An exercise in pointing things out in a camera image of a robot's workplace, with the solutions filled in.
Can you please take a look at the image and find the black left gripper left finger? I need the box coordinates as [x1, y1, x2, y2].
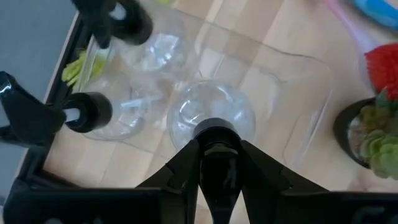
[2, 139, 200, 224]

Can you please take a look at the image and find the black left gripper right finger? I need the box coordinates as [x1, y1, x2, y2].
[240, 139, 398, 224]

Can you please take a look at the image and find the clear soap pump bottle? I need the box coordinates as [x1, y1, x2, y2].
[70, 0, 191, 82]
[0, 70, 147, 147]
[166, 79, 257, 224]

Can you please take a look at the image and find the yellow-green dish brush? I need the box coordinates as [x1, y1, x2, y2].
[61, 0, 175, 90]

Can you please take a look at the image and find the blue dish brush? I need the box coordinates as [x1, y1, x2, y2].
[350, 0, 398, 31]

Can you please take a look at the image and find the succulent plant in black pot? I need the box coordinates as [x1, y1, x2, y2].
[331, 88, 398, 182]

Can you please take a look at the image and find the clear plastic bin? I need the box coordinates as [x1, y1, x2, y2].
[74, 0, 332, 170]

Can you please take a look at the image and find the red dish brush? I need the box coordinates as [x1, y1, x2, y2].
[325, 0, 398, 102]

